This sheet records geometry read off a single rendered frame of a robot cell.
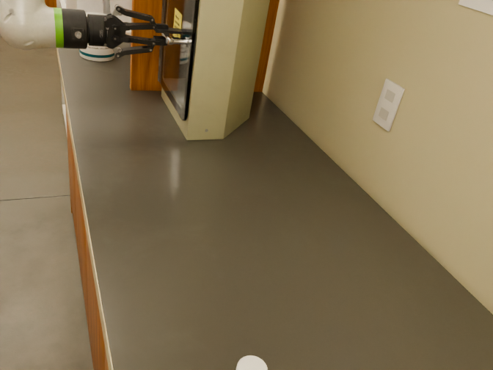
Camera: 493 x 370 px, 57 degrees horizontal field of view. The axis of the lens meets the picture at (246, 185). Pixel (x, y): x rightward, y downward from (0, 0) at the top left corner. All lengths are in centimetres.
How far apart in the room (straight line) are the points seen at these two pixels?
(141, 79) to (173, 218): 72
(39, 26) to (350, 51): 80
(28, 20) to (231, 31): 47
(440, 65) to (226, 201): 56
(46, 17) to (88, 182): 40
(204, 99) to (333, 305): 66
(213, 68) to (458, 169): 64
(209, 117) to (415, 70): 54
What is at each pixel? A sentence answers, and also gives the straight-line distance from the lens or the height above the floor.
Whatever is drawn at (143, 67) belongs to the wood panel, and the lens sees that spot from 158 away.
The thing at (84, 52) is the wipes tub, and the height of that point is 97.
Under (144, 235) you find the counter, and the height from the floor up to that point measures 94.
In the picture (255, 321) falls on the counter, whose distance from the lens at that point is 79.
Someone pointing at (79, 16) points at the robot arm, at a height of 124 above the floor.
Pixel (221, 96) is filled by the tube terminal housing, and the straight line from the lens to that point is 126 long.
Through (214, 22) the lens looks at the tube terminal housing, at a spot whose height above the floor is 127.
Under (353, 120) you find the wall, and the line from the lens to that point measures 132.
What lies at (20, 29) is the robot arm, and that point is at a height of 121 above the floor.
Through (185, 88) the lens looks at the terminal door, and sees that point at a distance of 125.
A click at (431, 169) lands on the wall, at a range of 110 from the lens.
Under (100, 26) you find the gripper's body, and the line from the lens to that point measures 122.
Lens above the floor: 152
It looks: 31 degrees down
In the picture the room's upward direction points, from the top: 11 degrees clockwise
